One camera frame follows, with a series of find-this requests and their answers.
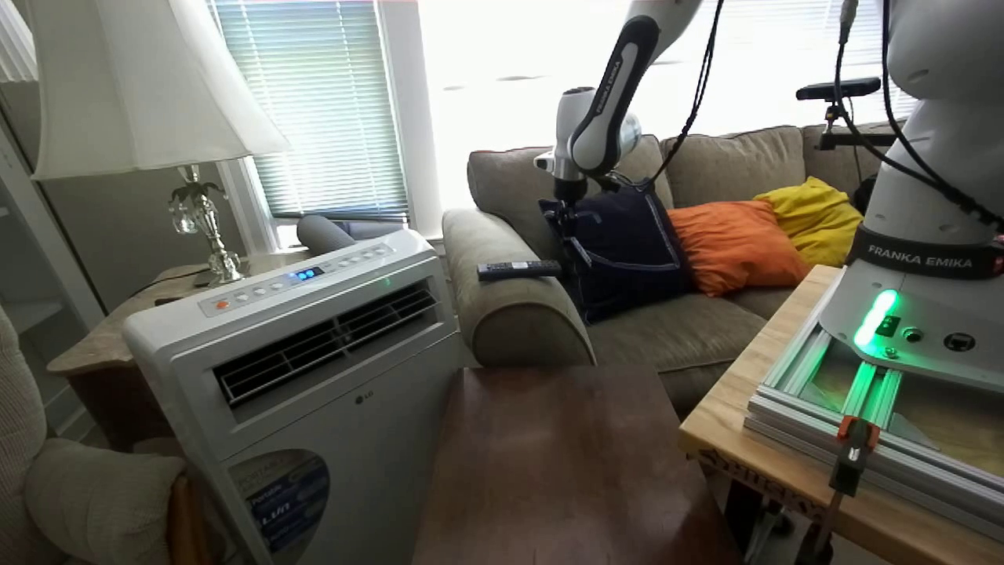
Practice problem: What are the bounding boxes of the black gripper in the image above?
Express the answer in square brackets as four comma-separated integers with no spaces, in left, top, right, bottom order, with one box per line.
[541,174,599,270]

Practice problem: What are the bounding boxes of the plain black remote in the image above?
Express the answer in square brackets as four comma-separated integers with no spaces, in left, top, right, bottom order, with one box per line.
[473,257,564,285]

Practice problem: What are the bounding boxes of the navy blue pillow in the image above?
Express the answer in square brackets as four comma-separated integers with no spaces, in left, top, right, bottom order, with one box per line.
[538,175,699,326]

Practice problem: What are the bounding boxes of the beige fabric sofa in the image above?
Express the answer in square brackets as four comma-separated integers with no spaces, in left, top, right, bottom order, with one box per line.
[438,118,897,417]

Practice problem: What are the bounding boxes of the orange pillow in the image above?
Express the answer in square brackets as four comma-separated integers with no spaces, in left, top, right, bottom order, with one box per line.
[664,196,816,300]

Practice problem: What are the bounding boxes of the dark brown wooden table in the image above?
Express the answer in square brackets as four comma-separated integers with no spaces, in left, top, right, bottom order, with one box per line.
[410,360,736,565]

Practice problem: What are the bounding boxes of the light wood robot table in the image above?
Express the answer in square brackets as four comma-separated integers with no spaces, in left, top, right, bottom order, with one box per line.
[679,262,1004,565]

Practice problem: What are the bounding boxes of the yellow cloth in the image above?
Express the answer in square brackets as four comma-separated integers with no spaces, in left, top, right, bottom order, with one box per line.
[754,174,870,270]

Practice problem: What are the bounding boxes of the white window blind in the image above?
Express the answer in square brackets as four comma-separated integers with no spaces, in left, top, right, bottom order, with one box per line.
[204,0,409,220]

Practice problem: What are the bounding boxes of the white portable air conditioner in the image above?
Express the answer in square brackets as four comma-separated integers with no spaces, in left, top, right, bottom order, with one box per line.
[118,225,472,565]

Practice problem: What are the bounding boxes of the orange and black clamp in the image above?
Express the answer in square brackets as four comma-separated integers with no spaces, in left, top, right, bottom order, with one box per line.
[829,413,884,502]

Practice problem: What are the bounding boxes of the crystal lamp with white shade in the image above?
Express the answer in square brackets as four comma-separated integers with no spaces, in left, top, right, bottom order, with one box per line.
[12,0,293,291]

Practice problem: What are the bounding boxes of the wooden lamp side table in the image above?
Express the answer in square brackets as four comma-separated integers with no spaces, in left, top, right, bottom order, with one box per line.
[43,248,308,455]

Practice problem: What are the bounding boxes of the beige armchair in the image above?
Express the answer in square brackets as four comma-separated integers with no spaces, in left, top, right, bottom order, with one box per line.
[0,304,196,565]

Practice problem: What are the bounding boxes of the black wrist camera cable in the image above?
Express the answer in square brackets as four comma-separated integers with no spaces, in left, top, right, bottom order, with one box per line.
[649,0,727,164]

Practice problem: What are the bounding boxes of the grey air conditioner hose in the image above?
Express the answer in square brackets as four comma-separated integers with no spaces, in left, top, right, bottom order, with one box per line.
[294,210,361,257]

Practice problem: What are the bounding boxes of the black camera on tripod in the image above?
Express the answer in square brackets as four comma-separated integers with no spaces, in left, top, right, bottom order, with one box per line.
[794,71,897,150]

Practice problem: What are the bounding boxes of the black cable with grey connector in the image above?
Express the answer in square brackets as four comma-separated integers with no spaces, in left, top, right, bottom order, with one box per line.
[830,0,1004,228]

